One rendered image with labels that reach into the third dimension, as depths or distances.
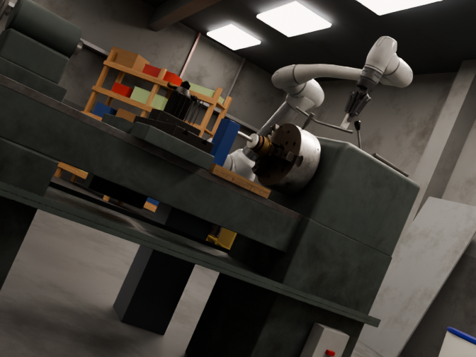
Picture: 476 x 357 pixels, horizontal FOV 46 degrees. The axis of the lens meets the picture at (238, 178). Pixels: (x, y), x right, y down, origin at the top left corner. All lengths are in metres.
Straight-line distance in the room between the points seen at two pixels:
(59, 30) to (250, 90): 9.66
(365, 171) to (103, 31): 8.66
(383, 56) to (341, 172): 0.54
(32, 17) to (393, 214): 1.83
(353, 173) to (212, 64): 8.90
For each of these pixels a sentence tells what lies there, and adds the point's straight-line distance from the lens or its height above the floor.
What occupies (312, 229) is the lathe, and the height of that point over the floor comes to 0.83.
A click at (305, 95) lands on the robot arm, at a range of 3.01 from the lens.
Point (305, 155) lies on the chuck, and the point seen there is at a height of 1.11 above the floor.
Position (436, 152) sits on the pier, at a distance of 7.13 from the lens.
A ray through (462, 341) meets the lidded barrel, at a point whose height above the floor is 0.52.
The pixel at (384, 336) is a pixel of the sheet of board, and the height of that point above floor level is 0.18.
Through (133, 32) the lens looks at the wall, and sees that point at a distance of 10.99.
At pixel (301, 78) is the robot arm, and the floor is 1.50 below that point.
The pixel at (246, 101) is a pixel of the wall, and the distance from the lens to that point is 11.59.
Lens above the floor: 0.79
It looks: 3 degrees up
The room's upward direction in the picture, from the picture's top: 24 degrees clockwise
